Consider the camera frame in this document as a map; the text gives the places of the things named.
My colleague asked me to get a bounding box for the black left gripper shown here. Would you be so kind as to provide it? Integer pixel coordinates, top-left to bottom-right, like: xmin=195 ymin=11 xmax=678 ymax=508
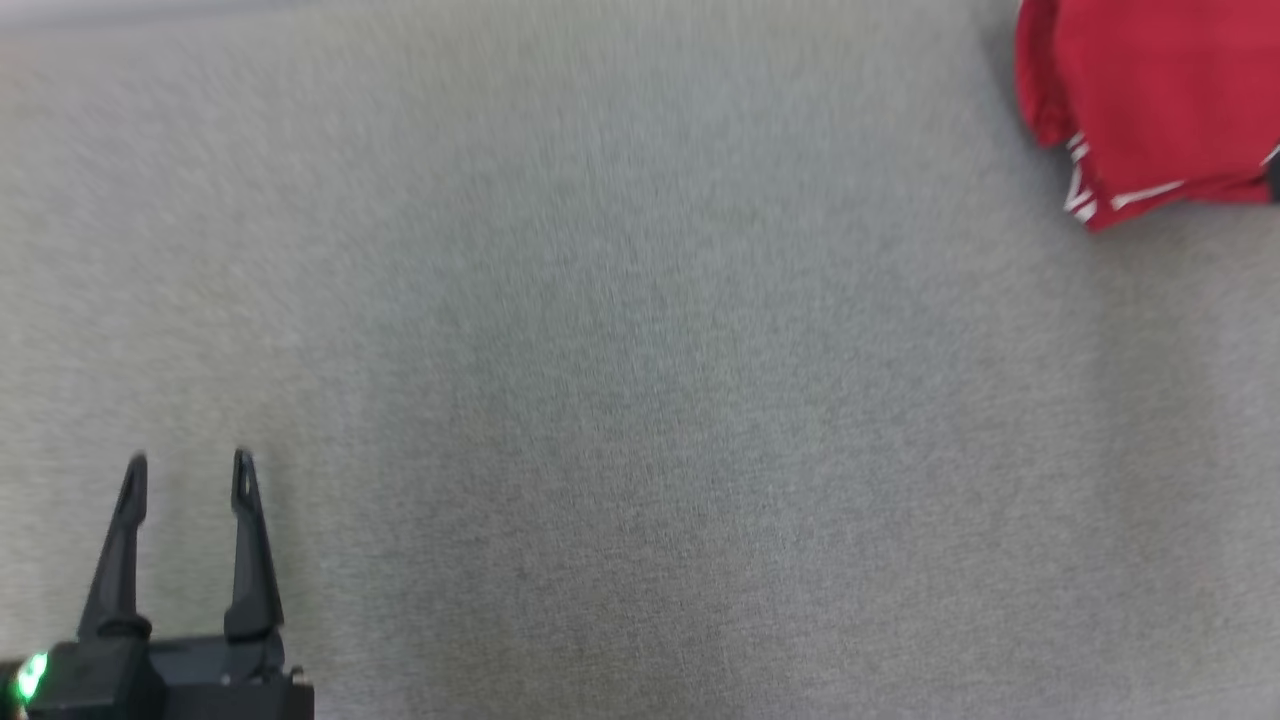
xmin=77 ymin=447 xmax=317 ymax=720

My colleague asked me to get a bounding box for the red white lettered jersey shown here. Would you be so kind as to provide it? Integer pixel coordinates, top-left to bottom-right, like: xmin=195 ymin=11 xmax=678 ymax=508
xmin=1055 ymin=0 xmax=1280 ymax=234

